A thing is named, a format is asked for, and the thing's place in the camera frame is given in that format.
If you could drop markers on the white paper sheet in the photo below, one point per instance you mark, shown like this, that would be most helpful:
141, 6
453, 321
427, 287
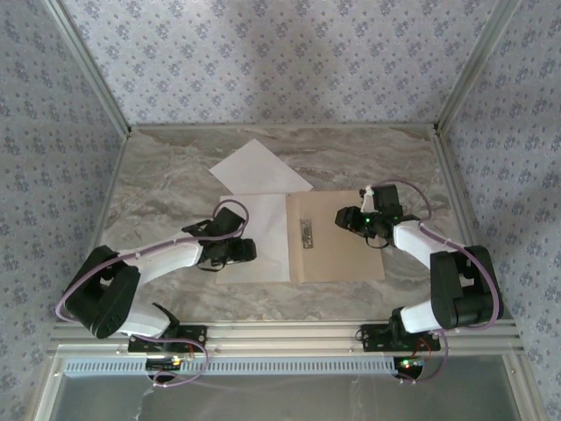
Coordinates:
258, 171
271, 228

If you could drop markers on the metal folder fastener clip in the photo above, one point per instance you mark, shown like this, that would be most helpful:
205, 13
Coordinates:
306, 232

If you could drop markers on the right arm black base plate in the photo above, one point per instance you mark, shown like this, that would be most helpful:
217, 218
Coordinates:
372, 340

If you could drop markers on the aluminium table back rail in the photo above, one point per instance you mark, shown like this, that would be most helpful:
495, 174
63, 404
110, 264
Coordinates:
285, 126

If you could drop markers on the aluminium table side rail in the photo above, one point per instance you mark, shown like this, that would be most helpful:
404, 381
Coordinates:
113, 175
452, 175

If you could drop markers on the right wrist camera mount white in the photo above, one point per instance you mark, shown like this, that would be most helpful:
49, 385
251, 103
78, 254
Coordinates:
367, 195

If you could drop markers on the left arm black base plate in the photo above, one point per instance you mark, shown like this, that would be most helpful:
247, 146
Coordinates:
199, 331

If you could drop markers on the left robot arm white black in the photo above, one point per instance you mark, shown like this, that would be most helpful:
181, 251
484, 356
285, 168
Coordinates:
105, 289

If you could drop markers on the aluminium frame post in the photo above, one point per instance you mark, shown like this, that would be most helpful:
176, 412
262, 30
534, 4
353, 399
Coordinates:
93, 66
474, 66

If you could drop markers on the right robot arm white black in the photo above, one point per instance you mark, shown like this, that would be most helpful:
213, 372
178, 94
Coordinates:
451, 285

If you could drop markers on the aluminium mounting rail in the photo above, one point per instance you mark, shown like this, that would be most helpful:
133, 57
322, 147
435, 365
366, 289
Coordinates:
285, 337

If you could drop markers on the grey metal panel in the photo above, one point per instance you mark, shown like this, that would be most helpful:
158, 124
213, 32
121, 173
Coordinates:
307, 399

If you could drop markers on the brown paper folder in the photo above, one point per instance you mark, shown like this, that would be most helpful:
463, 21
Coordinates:
350, 259

